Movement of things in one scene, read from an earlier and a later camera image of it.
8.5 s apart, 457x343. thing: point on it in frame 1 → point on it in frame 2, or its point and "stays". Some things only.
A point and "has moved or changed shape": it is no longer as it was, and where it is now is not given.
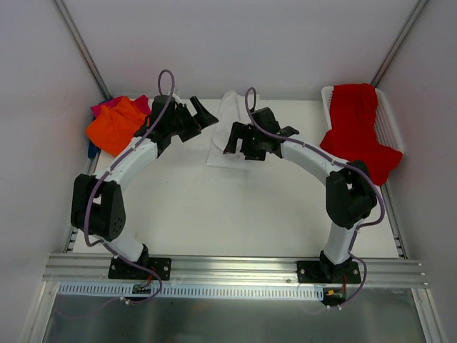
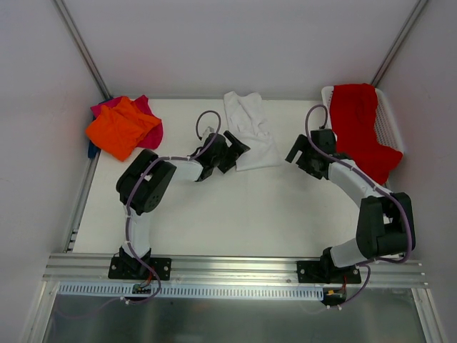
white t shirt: x=233 y=108 has moved or changed shape
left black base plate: x=161 y=266 stays
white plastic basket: x=385 y=130 stays
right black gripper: x=245 y=139 → x=304 y=157
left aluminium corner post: x=82 y=50 stays
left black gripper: x=193 y=123 → x=230 y=153
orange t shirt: x=113 y=128 stays
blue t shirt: x=92 y=149 stays
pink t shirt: x=142 y=101 stays
